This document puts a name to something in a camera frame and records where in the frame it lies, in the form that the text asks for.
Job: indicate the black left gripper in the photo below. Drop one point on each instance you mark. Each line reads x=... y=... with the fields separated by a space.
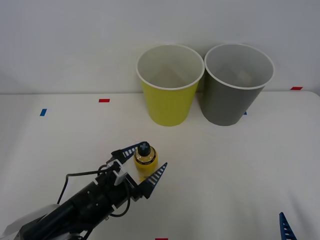
x=125 y=192

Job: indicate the grey plastic bin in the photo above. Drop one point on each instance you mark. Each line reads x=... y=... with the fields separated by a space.
x=227 y=105

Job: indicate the yellow bottle with black cap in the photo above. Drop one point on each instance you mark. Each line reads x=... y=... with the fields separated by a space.
x=146 y=163

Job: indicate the silver and black left arm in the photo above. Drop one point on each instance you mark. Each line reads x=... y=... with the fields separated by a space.
x=75 y=207

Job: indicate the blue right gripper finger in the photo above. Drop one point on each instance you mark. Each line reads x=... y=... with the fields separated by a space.
x=286 y=228

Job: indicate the yellow-green plastic bin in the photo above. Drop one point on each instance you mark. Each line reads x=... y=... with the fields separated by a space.
x=167 y=105

